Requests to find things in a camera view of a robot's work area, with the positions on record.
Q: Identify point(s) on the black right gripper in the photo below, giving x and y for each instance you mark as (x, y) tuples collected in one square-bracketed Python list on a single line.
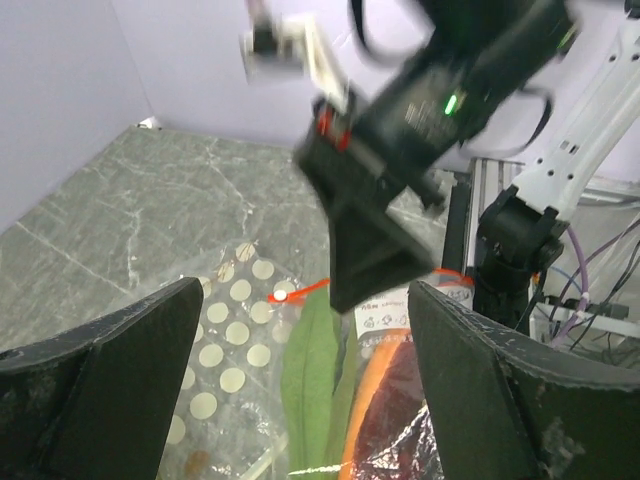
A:
[(360, 158)]

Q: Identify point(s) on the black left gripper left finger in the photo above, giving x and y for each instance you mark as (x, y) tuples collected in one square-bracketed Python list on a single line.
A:
[(96, 401)]

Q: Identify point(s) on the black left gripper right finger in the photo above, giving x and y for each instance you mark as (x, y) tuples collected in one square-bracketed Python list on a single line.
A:
[(504, 406)]

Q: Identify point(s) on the clear bag orange zipper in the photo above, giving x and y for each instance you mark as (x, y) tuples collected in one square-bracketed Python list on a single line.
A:
[(382, 319)]

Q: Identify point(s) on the red meat slab orange rind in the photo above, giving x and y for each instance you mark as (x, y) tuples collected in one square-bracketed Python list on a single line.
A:
[(386, 419)]

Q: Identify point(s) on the green leafy vegetable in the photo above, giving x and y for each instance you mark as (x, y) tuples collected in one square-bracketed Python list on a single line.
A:
[(317, 388)]

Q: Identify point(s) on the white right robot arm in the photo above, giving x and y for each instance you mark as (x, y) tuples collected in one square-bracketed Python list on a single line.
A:
[(521, 230)]

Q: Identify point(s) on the clear bag white dots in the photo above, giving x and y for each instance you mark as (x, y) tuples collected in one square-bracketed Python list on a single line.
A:
[(228, 422)]

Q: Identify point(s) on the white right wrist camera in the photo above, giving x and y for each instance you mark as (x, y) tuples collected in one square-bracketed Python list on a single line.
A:
[(277, 47)]

